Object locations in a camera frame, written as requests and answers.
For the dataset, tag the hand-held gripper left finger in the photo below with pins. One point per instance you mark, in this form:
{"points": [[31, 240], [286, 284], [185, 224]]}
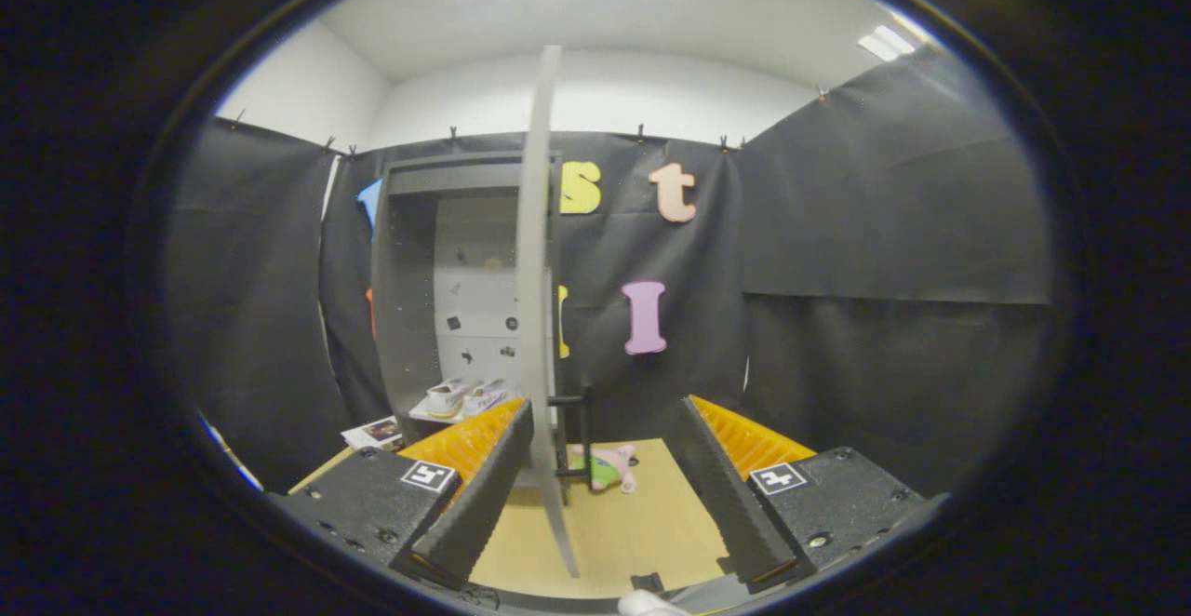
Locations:
{"points": [[484, 495]]}

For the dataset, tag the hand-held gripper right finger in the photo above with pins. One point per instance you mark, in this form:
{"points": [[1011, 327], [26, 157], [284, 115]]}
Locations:
{"points": [[726, 504]]}

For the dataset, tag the white shoe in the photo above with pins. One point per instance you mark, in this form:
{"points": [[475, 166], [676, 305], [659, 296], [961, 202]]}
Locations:
{"points": [[448, 397], [488, 395]]}

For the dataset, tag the grey shoe cabinet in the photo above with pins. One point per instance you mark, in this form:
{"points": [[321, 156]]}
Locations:
{"points": [[405, 318]]}

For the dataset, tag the light grey shoe cabinet door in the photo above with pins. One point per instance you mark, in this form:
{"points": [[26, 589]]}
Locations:
{"points": [[535, 225]]}

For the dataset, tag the small black object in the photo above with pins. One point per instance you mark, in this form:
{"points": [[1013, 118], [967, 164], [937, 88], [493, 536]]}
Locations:
{"points": [[648, 582]]}

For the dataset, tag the pink and green plush toy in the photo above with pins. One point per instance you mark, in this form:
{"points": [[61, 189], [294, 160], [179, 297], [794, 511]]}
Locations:
{"points": [[607, 467]]}

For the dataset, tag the black backdrop cloth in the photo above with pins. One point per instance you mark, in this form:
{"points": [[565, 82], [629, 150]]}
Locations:
{"points": [[884, 225]]}

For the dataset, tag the small ceiling light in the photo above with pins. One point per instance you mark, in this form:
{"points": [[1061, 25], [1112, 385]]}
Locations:
{"points": [[886, 43]]}

